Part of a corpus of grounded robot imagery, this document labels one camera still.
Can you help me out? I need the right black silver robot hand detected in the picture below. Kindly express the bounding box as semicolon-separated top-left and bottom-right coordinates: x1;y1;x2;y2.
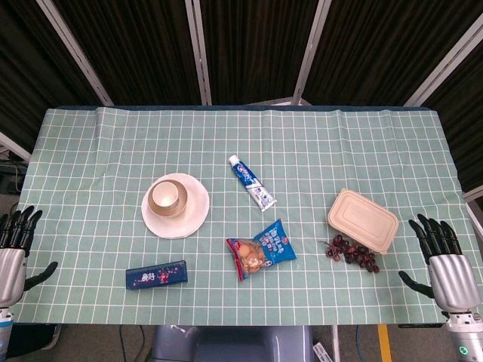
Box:
398;213;473;313

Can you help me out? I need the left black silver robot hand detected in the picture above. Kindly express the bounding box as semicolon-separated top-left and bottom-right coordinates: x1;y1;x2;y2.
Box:
0;205;59;308

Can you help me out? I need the white paper cup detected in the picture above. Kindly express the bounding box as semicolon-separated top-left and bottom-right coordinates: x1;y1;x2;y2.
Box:
151;181;180;210

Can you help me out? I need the yellow floor tape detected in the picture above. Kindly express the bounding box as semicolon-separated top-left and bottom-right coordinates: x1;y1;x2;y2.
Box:
377;324;392;362

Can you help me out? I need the dark red grape bunch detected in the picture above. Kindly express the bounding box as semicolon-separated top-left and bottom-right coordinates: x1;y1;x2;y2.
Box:
319;234;380;274

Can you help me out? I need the beige lidded food container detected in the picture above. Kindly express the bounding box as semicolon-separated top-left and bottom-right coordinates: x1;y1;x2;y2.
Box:
327;188;400;256

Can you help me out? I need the blue rectangular printed box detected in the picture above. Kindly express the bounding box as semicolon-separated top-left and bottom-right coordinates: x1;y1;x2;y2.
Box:
125;259;189;291

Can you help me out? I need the white printed label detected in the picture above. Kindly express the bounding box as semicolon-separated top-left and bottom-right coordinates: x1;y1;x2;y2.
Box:
311;341;334;362

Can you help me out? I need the beige bowl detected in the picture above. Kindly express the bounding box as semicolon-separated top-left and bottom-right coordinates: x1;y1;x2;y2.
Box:
146;179;189;219

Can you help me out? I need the blue red snack bag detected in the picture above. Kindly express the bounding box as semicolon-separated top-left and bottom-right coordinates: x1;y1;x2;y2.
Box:
226;218;297;283

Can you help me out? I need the white round plate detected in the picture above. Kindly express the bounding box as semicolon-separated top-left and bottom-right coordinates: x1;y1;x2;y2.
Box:
141;172;211;240

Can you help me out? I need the green checked tablecloth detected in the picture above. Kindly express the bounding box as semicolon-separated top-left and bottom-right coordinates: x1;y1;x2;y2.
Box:
0;106;483;327

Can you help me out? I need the blue white toothpaste tube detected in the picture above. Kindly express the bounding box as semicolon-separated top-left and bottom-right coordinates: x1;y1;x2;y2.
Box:
227;155;278;213

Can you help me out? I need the grey robot torso base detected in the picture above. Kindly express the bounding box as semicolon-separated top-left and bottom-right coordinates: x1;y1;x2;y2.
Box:
149;324;315;362

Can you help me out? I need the black curtain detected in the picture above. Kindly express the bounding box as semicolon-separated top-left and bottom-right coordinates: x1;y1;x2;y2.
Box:
0;0;483;197

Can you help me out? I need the white metal frame bar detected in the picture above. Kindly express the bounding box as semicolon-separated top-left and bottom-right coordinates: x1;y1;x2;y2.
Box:
463;187;483;229
0;130;32;163

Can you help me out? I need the blue cable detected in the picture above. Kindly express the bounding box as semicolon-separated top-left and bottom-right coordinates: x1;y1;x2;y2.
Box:
355;324;366;362

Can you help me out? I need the black cable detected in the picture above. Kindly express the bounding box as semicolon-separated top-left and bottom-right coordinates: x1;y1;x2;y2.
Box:
118;324;152;362

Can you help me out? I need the white metal frame post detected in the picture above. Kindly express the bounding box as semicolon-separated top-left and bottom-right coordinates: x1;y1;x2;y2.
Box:
36;0;115;107
403;17;483;108
292;0;333;106
184;0;213;106

